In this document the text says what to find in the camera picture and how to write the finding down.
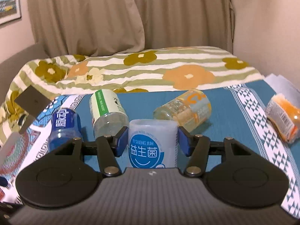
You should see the floral striped duvet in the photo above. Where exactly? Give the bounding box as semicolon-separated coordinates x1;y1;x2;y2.
1;46;263;144

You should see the yellow orange label cup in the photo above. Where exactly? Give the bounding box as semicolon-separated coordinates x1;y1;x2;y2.
153;89;212;132

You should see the white probiotic label cup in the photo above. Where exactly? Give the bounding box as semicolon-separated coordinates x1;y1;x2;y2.
128;119;178;169

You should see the green white label cup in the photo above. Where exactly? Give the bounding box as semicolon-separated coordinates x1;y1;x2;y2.
89;89;129;139

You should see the blue label plastic cup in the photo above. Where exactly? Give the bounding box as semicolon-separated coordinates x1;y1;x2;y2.
48;108;82;152

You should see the framed wall picture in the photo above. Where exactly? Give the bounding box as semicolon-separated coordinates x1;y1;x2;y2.
0;0;21;26

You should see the beige curtain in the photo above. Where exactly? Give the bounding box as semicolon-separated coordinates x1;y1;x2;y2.
27;0;234;57

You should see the orange label plastic cup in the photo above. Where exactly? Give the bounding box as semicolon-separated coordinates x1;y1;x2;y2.
265;94;299;144

